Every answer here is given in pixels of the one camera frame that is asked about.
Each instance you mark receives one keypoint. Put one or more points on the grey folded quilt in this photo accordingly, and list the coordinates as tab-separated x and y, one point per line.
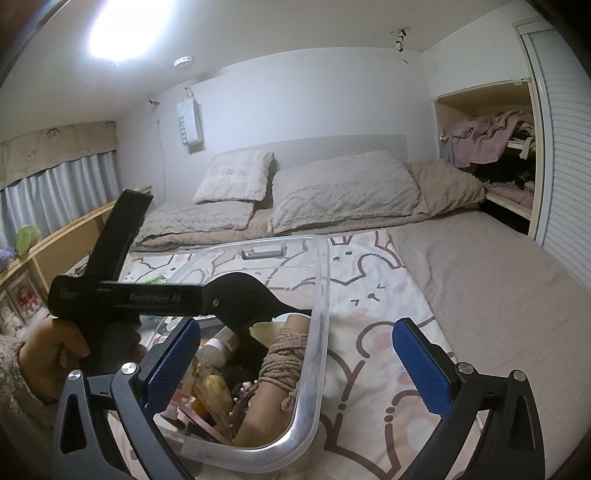
198	221

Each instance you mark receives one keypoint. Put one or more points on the pink clothes heap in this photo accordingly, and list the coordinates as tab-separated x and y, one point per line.
480	134

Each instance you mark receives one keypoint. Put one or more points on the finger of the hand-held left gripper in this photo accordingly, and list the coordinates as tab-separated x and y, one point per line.
240	330
244	286

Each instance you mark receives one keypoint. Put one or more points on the wooden shelf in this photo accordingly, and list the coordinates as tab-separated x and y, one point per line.
51	235

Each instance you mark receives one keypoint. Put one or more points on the white paper bag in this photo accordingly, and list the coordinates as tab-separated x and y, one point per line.
189	122

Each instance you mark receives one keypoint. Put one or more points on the small fluffy pillow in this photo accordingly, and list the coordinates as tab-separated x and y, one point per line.
233	177

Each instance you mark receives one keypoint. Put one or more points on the green plush toy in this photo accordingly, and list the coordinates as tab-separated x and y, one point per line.
27	237

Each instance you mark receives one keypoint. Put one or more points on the beige mattress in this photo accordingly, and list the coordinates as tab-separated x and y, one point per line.
485	300

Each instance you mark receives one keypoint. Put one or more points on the beige curtain valance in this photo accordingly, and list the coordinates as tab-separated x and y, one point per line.
55	143

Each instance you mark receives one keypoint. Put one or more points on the purple plush toy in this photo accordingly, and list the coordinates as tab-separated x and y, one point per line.
5	258

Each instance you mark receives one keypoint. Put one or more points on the large knitted pillow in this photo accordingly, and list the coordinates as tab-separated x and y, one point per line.
341	194

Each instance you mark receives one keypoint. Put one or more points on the grey curtain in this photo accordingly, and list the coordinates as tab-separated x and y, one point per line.
60	189

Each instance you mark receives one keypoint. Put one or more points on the white louvred door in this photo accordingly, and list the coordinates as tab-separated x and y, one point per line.
563	161

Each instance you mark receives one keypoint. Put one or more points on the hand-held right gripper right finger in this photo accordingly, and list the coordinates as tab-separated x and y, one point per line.
422	369

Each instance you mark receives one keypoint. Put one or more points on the white smoke detector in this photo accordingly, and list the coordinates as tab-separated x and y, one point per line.
183	62

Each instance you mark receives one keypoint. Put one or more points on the framed doll picture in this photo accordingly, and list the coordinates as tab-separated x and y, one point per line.
27	297

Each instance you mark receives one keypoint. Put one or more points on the clear plastic storage box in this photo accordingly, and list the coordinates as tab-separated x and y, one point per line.
295	434

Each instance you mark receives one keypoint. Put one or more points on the ceiling light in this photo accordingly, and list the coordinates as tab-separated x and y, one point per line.
134	27

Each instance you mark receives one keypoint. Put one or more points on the beige quilt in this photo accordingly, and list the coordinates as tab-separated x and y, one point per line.
448	184

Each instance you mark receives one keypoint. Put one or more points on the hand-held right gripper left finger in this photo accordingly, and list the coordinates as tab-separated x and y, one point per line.
173	355

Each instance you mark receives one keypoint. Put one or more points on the person's left forearm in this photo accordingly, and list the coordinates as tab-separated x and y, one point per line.
18	415

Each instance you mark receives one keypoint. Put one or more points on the yellow sponge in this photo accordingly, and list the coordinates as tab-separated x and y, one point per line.
214	385

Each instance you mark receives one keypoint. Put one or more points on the person's left hand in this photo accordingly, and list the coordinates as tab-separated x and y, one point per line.
46	360

